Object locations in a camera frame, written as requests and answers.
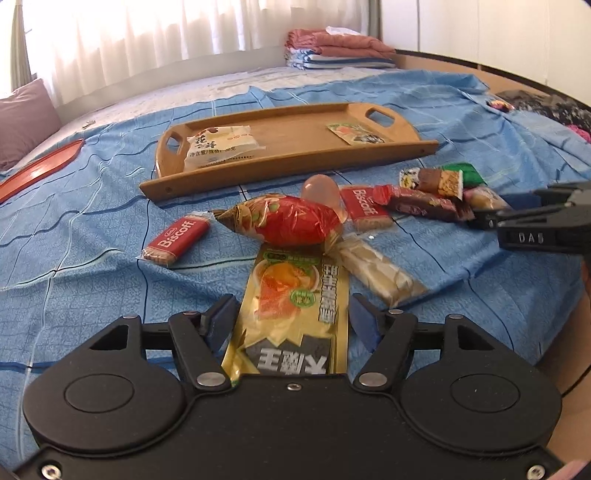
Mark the yellow green snack packet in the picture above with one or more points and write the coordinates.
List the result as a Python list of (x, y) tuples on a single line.
[(286, 314), (358, 134)]

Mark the blue checked bedsheet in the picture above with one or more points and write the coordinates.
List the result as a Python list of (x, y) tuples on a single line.
[(92, 286)]

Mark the purple pillow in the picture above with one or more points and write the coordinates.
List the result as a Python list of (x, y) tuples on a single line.
[(25, 120)]

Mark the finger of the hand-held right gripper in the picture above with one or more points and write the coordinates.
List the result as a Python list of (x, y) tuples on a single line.
[(489, 220), (563, 194)]

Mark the small colourful pouch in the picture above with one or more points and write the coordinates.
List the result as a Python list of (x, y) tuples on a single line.
[(501, 105)]

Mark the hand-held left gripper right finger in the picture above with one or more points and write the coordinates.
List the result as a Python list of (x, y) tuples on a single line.
[(364, 323)]

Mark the white patterned bed cover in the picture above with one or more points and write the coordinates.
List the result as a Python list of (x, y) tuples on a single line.
[(184, 90)]

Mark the folded blue striped blanket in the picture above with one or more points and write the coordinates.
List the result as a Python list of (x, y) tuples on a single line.
[(341, 62)]

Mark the pink white snack packet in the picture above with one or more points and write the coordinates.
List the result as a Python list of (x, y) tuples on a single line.
[(485, 198)]

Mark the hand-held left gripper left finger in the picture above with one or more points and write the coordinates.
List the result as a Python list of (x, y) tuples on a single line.
[(219, 321)]

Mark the wooden bed frame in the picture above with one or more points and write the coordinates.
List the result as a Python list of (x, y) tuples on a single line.
[(485, 64)]

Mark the red biscuit packet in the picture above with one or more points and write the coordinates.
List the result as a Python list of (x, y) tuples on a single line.
[(367, 207), (178, 237)]

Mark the white sheer curtain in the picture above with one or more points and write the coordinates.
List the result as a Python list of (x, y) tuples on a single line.
[(184, 41)]

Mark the pink jelly cup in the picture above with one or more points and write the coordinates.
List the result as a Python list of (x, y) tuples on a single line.
[(321, 191)]

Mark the dark floral cloth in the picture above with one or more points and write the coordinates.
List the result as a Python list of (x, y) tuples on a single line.
[(549, 108)]

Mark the wooden serving tray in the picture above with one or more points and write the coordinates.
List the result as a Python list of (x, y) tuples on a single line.
[(295, 138)]

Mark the dark red snack bar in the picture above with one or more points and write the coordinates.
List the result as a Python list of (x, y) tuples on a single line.
[(425, 205)]

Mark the clear cracker packet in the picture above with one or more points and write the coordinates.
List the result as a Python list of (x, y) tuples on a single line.
[(378, 272)]

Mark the folded blankets stack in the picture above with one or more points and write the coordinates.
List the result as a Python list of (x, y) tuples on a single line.
[(344, 42)]

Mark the brown seed snack packet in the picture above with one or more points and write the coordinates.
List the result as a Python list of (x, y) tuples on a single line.
[(438, 181)]

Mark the red plastic tray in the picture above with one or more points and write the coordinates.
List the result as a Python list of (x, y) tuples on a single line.
[(37, 170)]

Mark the grey drape curtain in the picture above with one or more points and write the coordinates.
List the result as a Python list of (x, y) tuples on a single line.
[(375, 18), (21, 41)]

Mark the red puffed snack bag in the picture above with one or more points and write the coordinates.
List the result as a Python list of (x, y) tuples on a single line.
[(286, 221)]

